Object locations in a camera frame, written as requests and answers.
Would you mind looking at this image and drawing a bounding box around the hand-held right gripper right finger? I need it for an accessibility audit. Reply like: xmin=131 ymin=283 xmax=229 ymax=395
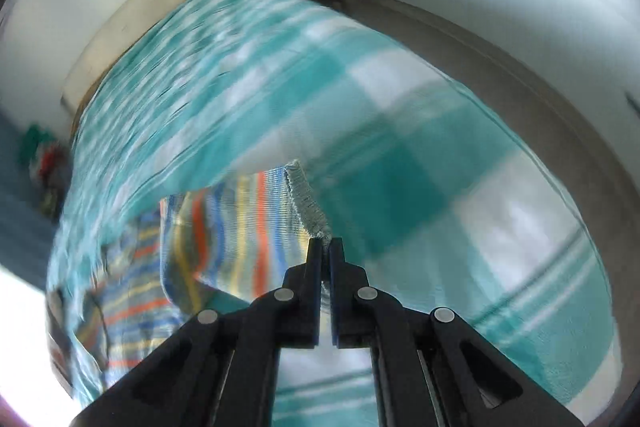
xmin=329 ymin=237 xmax=587 ymax=427

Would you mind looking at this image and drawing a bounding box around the multicolour striped small garment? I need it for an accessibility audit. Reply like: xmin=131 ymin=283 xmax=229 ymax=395
xmin=65 ymin=161 xmax=335 ymax=395

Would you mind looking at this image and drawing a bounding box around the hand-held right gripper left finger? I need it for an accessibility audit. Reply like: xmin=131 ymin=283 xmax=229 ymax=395
xmin=70 ymin=237 xmax=323 ymax=427

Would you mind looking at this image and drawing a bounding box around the teal checked blanket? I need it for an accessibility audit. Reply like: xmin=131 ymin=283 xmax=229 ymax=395
xmin=45 ymin=0 xmax=623 ymax=427

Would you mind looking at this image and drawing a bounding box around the pile of colourful clothes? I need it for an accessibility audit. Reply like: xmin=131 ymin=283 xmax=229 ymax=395
xmin=17 ymin=122 xmax=71 ymax=218

